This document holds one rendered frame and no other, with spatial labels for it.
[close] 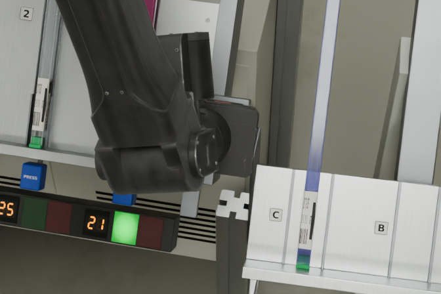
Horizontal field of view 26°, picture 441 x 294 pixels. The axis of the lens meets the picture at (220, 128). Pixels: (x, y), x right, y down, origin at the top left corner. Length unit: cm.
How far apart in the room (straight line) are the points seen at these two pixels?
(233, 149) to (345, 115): 122
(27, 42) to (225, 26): 23
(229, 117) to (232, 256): 36
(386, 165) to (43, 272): 89
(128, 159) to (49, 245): 119
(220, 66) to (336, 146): 102
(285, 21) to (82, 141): 57
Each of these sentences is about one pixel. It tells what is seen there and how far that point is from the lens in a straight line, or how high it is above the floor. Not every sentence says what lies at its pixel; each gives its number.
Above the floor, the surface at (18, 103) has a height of 75.
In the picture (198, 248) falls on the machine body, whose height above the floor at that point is 10.
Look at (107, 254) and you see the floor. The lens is 189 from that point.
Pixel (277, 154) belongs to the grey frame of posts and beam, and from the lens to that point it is 184.
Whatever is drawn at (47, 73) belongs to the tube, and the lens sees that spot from 110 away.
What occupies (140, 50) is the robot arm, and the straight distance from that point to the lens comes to 68.
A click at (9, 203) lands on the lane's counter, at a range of 116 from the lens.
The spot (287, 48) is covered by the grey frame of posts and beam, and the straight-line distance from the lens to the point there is 163.
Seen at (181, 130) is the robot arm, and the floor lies 102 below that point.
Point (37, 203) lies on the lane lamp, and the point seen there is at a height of 67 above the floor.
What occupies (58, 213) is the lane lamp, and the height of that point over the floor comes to 66.
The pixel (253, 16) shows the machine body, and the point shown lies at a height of 62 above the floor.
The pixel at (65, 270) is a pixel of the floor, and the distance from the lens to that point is 188.
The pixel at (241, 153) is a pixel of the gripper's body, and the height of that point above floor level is 87.
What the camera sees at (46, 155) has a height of 73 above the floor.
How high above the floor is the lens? 157
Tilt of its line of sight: 49 degrees down
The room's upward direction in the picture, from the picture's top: straight up
